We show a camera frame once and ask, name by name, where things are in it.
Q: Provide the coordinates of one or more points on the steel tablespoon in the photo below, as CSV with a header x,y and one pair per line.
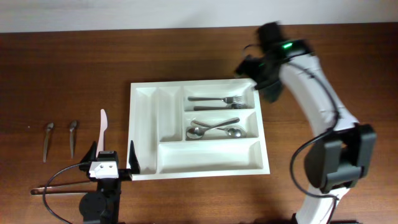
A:
x,y
231,131
196,132

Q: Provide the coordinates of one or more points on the right small steel teaspoon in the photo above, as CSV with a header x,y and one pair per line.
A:
x,y
72,129

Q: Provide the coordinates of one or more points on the steel tongs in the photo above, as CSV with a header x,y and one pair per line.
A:
x,y
74,188

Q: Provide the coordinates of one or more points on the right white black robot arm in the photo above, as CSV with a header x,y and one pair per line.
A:
x,y
328,166

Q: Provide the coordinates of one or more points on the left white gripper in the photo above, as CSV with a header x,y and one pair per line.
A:
x,y
127,173

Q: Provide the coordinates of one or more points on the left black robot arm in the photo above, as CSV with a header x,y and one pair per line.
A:
x,y
102,205

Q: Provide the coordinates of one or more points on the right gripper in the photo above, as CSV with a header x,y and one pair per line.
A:
x,y
270,89

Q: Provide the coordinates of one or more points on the left small steel teaspoon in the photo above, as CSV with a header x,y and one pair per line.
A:
x,y
48,130

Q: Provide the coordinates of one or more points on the small steel teaspoon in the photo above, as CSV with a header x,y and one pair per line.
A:
x,y
48,130
72,129

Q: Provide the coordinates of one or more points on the pink plastic knife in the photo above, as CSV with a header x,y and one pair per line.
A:
x,y
103,128

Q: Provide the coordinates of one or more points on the white plastic cutlery tray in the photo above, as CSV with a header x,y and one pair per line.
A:
x,y
160,114

